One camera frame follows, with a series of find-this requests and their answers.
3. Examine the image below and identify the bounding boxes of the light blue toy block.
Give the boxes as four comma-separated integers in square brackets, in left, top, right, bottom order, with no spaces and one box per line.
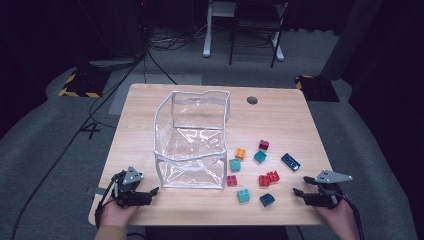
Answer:
[236,188,251,204]

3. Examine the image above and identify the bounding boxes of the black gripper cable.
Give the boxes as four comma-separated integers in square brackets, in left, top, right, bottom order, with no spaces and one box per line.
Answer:
[94,174,122,229]
[339,191,366,240]

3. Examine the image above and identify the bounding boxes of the grey curtain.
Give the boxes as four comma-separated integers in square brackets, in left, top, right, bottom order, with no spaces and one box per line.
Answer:
[320,0,383,81]

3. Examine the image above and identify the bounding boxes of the tangled black floor cables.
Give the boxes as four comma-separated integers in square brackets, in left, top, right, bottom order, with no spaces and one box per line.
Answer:
[148,31,208,52]

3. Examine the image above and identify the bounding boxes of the long black floor cable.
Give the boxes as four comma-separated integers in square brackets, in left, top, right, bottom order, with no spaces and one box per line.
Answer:
[9,49,148,240]

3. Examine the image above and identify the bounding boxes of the clear plastic bag white trim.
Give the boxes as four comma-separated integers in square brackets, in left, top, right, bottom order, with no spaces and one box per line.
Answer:
[153,89,232,191]

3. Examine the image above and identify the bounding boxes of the sloped dark blue toy block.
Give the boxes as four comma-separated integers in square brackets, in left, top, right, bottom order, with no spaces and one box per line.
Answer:
[259,192,276,208]

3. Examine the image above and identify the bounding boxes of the mint green toy block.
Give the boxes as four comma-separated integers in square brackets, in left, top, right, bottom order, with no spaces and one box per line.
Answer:
[228,158,242,173]

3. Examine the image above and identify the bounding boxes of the black yellow striped floor plate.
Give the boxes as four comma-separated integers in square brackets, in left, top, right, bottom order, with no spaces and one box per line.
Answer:
[294,74,341,103]
[58,68,112,99]

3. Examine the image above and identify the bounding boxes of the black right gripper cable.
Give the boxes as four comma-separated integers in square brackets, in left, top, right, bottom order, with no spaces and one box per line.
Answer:
[339,191,366,240]

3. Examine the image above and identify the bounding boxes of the black chair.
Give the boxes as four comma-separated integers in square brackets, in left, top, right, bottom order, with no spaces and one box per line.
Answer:
[228,0,290,69]

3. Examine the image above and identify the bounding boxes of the white desk frame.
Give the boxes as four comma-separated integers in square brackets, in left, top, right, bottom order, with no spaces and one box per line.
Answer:
[202,0,285,63]

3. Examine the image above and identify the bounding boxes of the short black floor cable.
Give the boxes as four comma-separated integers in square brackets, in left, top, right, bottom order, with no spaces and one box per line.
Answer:
[146,49,178,85]

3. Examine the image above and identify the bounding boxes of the person's right hand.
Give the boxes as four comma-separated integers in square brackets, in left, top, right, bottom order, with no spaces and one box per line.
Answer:
[313,200,362,240]

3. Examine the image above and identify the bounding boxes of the person's left hand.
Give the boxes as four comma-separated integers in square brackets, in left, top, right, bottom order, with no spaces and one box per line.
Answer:
[99,199,140,229]

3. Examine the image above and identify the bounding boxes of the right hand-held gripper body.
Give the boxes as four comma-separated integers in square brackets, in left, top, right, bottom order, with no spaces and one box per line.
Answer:
[303,169,354,210]

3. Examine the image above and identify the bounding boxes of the dark equipment stand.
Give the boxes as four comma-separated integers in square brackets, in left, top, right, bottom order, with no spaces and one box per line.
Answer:
[88,0,149,71]

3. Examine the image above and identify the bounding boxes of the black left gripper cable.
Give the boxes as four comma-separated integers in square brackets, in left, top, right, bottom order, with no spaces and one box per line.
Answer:
[94,174,122,229]

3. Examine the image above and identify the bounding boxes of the teal toy block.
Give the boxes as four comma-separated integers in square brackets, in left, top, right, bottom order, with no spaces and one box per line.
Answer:
[253,149,268,164]

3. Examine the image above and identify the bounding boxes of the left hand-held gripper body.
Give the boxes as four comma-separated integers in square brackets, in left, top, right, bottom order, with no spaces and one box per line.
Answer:
[111,165,154,210]

